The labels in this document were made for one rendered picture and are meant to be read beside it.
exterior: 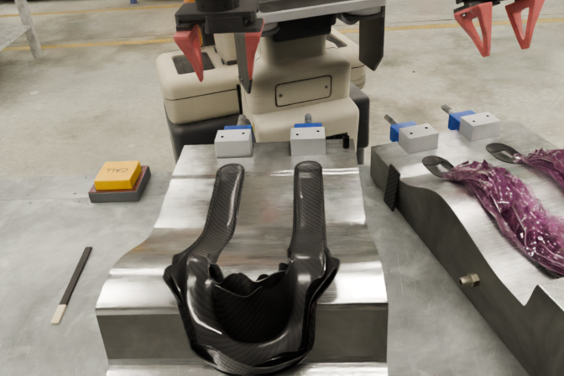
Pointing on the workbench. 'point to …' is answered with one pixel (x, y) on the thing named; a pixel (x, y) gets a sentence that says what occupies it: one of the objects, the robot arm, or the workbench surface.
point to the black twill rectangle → (392, 187)
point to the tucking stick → (70, 286)
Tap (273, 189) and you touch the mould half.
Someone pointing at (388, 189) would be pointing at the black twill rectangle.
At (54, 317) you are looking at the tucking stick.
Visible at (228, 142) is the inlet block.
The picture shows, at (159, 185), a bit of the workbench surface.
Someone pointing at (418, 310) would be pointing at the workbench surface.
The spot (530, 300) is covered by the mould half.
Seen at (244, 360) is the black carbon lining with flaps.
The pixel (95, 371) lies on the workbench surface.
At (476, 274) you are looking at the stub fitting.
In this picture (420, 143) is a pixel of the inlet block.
